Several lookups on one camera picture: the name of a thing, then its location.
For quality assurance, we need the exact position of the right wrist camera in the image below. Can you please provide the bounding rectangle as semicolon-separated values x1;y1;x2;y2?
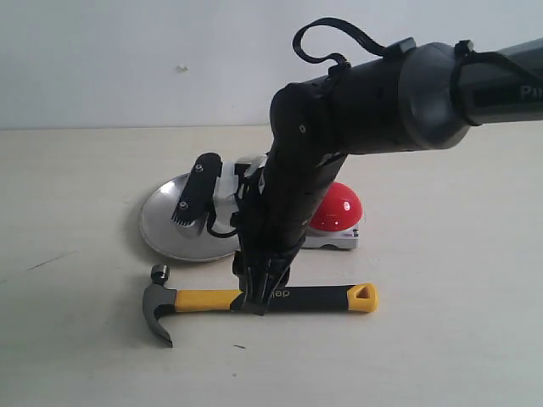
171;153;266;238

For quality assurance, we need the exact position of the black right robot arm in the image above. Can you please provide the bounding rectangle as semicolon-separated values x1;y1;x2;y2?
232;40;542;315

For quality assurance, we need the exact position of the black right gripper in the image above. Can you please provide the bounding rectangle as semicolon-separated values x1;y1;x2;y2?
232;152;344;315

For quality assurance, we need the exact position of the red dome push button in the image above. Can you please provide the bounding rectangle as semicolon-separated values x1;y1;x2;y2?
303;181;364;250

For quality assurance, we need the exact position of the yellow black claw hammer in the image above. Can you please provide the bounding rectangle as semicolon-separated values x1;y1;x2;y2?
142;264;379;348

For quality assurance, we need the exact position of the round steel plate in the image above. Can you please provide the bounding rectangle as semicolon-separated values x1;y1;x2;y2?
138;173;238;262

